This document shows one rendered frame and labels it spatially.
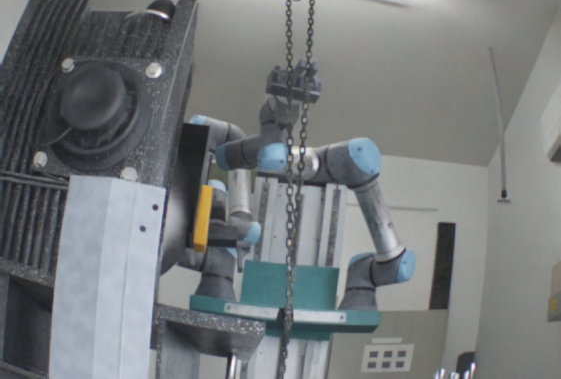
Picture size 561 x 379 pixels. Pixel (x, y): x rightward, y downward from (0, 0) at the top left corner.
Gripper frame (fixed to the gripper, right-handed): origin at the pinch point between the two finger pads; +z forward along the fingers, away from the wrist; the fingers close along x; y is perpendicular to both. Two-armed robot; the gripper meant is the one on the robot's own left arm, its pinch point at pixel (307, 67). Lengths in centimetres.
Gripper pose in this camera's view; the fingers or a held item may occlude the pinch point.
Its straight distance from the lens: 170.0
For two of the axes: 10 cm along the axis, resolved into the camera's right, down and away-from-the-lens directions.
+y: 0.9, -9.2, 3.8
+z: 2.8, -3.5, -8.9
